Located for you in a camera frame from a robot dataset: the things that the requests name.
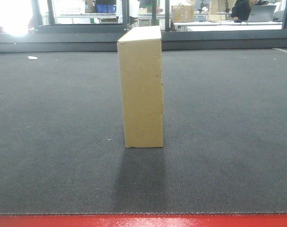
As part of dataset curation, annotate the white background box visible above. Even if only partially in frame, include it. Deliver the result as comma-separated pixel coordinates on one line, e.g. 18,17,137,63
54,0,86,15

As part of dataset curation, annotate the background brown cardboard box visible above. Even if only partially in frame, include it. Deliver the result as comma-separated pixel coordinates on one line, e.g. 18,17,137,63
171,5,194,23

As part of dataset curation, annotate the grey laptop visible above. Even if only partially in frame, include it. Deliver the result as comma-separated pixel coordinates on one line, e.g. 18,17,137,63
247,5,276,22

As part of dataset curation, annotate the white background table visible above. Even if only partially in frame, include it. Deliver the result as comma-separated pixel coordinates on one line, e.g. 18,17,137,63
173,21,282,32

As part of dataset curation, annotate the tall brown cardboard box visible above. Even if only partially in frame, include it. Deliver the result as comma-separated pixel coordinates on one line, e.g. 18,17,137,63
117,26,163,148

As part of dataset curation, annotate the person in black shirt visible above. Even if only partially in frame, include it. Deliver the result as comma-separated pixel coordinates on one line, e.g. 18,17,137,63
231,0,263,21

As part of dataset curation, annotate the blue storage bin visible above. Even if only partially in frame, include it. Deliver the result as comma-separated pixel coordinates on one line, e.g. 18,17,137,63
95,5,116,14

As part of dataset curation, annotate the black conveyor back rail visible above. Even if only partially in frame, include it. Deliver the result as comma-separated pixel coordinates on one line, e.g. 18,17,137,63
0,29,287,53

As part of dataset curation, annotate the dark grey conveyor belt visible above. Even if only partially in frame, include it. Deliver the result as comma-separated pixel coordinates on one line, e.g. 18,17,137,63
0,48,287,214

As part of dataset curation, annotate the black metal frame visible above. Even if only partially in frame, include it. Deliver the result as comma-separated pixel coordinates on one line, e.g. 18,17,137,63
31,0,172,35

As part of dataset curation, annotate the red conveyor front edge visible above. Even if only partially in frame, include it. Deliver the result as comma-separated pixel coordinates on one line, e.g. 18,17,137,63
0,214,287,227

